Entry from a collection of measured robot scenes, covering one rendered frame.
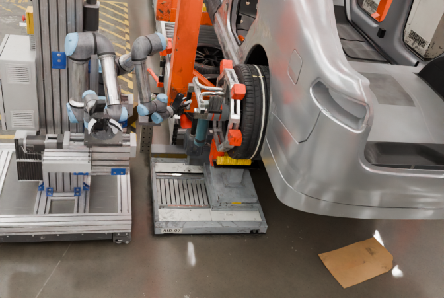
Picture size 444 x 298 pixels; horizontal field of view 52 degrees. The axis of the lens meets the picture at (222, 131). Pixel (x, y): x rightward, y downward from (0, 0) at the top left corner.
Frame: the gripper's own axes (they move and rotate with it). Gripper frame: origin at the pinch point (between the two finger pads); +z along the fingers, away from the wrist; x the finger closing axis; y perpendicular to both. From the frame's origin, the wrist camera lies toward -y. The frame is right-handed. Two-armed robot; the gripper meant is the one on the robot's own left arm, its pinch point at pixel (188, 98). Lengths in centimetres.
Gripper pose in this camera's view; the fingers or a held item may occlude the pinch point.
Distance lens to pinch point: 328.0
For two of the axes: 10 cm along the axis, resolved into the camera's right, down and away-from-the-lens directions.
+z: 5.7, -3.7, 7.3
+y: -1.6, 8.2, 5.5
